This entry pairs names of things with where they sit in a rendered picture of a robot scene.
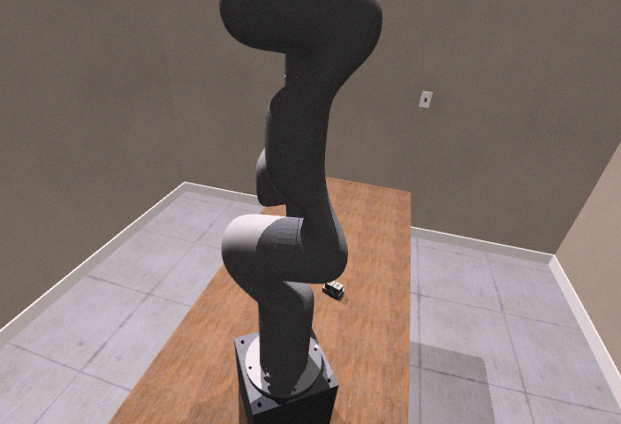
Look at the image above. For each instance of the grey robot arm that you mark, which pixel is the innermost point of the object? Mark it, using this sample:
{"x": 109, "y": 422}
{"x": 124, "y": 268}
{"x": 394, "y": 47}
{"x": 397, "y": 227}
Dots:
{"x": 330, "y": 40}

